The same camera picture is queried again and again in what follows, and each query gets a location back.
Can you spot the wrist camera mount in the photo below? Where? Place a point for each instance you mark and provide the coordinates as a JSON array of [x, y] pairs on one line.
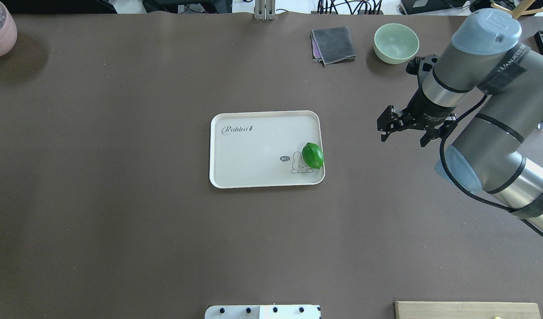
[[421, 67]]

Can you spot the aluminium frame post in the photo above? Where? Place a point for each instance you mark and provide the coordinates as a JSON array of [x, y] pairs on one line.
[[265, 9]]

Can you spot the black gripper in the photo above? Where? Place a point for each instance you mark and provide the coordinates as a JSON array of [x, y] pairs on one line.
[[424, 113]]

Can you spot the green lemon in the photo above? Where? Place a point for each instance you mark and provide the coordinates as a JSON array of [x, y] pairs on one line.
[[313, 155]]

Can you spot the grey folded cloth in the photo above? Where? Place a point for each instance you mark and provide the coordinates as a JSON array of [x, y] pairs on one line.
[[332, 45]]

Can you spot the cream rabbit tray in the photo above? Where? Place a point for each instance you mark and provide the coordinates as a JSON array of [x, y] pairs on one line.
[[263, 149]]

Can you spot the wooden cutting board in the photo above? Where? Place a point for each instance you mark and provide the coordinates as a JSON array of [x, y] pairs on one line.
[[465, 310]]

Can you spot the wooden cup tree stand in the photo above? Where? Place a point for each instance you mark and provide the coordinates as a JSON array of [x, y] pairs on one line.
[[516, 10]]

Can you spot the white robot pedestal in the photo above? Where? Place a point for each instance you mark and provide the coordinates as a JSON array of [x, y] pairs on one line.
[[270, 311]]

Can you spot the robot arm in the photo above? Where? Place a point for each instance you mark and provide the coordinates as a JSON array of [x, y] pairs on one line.
[[482, 98]]

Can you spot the green ceramic bowl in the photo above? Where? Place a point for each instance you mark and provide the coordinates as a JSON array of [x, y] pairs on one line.
[[395, 43]]

